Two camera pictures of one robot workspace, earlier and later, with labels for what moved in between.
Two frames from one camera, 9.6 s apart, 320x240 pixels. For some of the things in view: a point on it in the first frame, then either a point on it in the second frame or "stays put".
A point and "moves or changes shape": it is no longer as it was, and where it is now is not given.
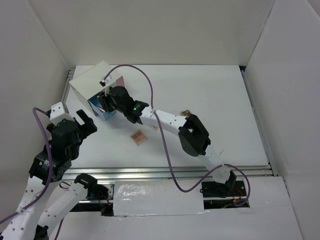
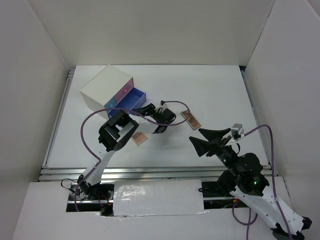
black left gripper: (89, 127) to (149, 108)
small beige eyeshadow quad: (138, 137) stays put
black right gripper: (105, 101) to (215, 143)
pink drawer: (120, 81) to (126, 89)
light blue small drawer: (99, 108) moves or changes shape
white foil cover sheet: (157, 197) stays put
